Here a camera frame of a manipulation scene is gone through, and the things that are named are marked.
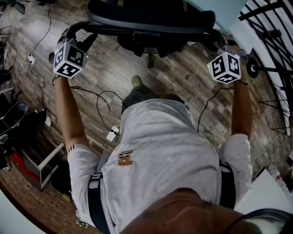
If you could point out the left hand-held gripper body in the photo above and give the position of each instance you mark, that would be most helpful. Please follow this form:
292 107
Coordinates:
75 57

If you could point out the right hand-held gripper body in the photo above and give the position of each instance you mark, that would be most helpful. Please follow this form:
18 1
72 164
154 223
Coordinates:
225 68

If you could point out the black office chair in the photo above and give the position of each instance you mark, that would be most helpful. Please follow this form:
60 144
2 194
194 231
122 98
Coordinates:
148 16

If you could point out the person's left forearm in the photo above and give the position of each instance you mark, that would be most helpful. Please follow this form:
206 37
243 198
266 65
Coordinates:
68 114

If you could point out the person's right forearm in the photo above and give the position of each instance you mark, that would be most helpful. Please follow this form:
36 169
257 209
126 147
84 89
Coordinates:
241 109

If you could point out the black round stand base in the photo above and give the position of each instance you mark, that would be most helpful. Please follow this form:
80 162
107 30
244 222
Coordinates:
252 67

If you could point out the small white power adapter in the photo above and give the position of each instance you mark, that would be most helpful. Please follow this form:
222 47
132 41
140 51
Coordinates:
31 60

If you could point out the pale desk panel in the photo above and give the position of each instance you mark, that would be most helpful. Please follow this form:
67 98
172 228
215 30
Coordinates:
229 11

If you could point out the black curved railing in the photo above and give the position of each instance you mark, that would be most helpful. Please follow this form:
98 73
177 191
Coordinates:
256 12

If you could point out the person's dark olive trousers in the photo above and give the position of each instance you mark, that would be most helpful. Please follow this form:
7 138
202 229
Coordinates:
139 96

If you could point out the white floor power strip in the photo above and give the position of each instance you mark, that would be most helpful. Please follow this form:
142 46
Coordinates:
112 135

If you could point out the person's white shirt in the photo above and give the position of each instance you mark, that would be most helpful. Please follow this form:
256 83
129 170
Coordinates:
160 148

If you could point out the red object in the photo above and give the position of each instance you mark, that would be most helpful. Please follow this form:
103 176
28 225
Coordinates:
23 166

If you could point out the black floor bag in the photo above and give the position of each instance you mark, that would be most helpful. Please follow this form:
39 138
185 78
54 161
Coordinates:
60 180

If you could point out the person's face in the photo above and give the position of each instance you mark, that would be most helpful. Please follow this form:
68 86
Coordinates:
183 217

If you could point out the black-rimmed glasses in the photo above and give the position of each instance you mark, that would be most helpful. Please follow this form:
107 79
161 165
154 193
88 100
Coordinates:
270 222

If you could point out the small white flower bunch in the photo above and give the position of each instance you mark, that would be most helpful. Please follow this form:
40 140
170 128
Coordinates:
81 223

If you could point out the white curved desk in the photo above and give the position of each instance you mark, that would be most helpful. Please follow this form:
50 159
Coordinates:
13 217

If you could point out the white frame table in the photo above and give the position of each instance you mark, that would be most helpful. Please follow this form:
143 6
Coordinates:
49 169

